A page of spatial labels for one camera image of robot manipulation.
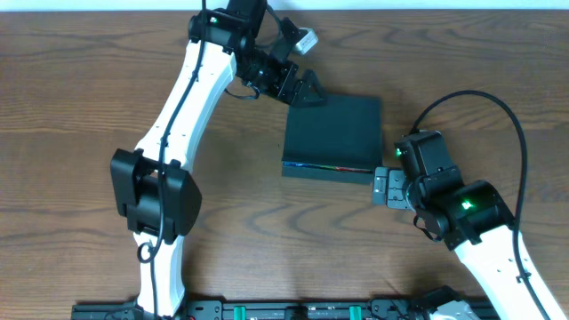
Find blue Oreo cookie pack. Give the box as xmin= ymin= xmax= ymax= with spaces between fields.
xmin=283 ymin=162 xmax=311 ymax=167

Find green Haribo gummy bag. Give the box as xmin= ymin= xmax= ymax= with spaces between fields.
xmin=314 ymin=165 xmax=372 ymax=173

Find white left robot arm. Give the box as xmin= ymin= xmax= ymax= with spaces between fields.
xmin=107 ymin=1 xmax=327 ymax=319

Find black gift box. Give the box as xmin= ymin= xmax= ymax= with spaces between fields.
xmin=282 ymin=94 xmax=383 ymax=185

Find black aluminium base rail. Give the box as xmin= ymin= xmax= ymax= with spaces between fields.
xmin=70 ymin=286 xmax=499 ymax=320

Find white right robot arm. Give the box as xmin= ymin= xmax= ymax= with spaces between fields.
xmin=373 ymin=131 xmax=565 ymax=319

